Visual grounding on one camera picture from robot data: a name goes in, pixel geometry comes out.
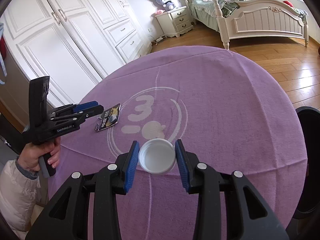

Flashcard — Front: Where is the white power strip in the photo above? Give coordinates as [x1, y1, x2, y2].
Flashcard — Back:
[147, 34, 164, 45]

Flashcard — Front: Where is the purple tablecloth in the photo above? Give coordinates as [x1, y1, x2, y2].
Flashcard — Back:
[47, 45, 307, 240]

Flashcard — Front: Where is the purple plush toy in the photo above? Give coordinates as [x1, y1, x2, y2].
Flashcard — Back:
[152, 0, 177, 12]

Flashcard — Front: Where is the black round bin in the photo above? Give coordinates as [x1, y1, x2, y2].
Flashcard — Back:
[291, 106, 320, 220]

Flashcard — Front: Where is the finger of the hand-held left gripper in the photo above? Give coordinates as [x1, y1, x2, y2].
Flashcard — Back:
[51, 101, 98, 117]
[50, 106, 104, 124]

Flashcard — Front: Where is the black star packet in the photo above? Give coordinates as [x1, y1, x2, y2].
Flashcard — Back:
[94, 103, 122, 132]

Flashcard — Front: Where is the white bed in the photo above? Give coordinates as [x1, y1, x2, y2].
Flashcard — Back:
[176, 0, 309, 50]

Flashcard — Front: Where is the white nightstand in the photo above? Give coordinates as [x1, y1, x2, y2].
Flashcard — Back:
[154, 6, 194, 39]

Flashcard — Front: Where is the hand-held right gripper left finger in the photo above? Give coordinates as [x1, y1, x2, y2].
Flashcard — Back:
[25, 141, 140, 240]

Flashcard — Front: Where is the hanging garment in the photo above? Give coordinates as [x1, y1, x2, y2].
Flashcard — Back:
[0, 22, 8, 84]

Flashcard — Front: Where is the person's left hand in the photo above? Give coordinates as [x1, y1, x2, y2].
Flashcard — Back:
[17, 136, 62, 172]

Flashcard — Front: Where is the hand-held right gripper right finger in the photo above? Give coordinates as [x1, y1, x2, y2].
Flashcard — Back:
[175, 139, 289, 240]

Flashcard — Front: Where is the white bottle cap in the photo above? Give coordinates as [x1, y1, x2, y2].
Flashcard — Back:
[138, 138, 176, 175]

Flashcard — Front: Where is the white wardrobe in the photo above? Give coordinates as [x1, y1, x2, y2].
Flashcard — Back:
[0, 0, 150, 135]

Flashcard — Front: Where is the person's left forearm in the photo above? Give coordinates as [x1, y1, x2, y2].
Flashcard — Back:
[0, 155, 49, 233]

